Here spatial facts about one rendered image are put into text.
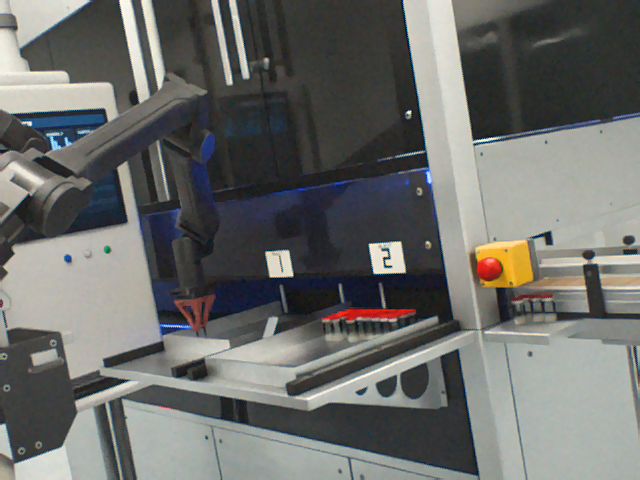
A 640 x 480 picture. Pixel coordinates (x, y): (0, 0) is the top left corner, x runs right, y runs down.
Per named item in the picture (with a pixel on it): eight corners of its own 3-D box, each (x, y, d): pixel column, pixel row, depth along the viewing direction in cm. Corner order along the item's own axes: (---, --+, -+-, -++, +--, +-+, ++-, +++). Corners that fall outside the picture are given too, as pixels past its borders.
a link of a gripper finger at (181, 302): (222, 325, 176) (215, 284, 176) (201, 332, 171) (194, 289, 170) (200, 326, 180) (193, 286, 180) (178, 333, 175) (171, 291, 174)
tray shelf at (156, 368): (270, 321, 201) (269, 314, 201) (501, 330, 146) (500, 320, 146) (99, 375, 172) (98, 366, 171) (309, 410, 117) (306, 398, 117)
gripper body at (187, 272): (219, 288, 177) (214, 256, 176) (188, 297, 169) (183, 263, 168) (198, 290, 181) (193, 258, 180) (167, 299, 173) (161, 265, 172)
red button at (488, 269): (489, 278, 137) (485, 255, 136) (509, 277, 134) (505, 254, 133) (475, 282, 134) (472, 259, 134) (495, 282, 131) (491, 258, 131)
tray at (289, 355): (343, 329, 164) (340, 313, 163) (440, 334, 143) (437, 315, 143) (207, 376, 143) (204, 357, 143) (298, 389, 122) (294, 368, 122)
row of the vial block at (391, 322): (339, 335, 157) (335, 312, 157) (405, 339, 143) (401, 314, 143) (331, 338, 156) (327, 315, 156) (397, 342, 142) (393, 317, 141)
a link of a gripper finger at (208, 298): (221, 325, 176) (214, 284, 175) (199, 333, 170) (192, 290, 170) (198, 326, 180) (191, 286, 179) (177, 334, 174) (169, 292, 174)
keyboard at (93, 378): (160, 356, 211) (158, 347, 211) (193, 357, 201) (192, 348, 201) (23, 404, 182) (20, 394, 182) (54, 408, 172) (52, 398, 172)
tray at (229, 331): (281, 314, 197) (279, 300, 197) (353, 316, 177) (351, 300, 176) (165, 350, 176) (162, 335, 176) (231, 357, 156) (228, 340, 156)
